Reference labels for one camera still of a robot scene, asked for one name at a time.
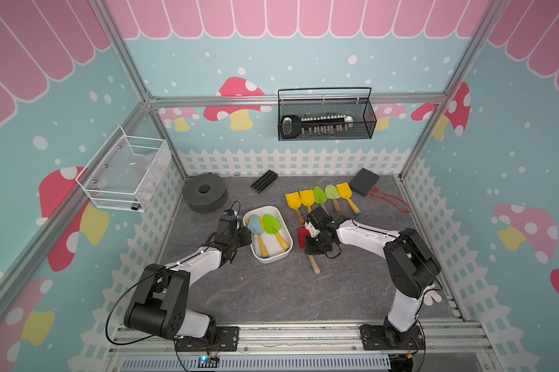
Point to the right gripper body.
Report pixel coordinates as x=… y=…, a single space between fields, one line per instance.
x=317 y=246

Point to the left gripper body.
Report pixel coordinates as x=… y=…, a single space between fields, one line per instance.
x=241 y=239

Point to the red shovel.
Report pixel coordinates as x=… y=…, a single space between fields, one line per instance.
x=302 y=235

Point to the light blue shovel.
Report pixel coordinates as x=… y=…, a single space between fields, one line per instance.
x=255 y=226

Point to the green shovel wooden handle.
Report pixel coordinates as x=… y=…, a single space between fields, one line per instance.
x=320 y=197

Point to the yellow shovel blue tip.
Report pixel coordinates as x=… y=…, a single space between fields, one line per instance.
x=307 y=199

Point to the light green shovel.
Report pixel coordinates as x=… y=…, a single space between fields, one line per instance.
x=331 y=192

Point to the yellow shovel wooden handle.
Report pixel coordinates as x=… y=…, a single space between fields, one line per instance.
x=294 y=202

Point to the white plastic storage box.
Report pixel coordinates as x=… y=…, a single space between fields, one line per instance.
x=273 y=247

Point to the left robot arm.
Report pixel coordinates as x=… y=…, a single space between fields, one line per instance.
x=158 y=306

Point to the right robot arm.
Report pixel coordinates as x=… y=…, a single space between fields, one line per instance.
x=410 y=262

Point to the black flat box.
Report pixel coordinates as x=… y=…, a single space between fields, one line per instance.
x=363 y=182

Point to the dark grey foam roll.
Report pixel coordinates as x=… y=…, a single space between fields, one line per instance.
x=205 y=193

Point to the black ribbed bar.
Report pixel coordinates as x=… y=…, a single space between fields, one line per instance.
x=264 y=181

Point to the black socket bit holder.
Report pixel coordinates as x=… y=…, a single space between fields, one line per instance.
x=291 y=127

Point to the white work glove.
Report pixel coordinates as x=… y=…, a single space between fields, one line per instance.
x=432 y=295

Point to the small green circuit board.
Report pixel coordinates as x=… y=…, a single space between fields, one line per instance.
x=208 y=362

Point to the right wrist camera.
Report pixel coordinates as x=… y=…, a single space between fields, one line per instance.
x=316 y=221

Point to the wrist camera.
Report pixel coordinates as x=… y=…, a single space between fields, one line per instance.
x=316 y=221
x=229 y=221

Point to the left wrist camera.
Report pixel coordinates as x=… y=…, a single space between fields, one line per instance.
x=229 y=221

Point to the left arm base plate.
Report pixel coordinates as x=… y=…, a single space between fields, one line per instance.
x=223 y=338

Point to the black mesh wall basket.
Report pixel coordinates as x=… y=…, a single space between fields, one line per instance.
x=325 y=114

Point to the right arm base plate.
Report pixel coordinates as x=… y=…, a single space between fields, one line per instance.
x=385 y=338

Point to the white wire wall basket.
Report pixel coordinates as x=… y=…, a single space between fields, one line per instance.
x=126 y=172

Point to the grey slotted cable duct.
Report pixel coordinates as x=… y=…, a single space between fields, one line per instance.
x=269 y=362

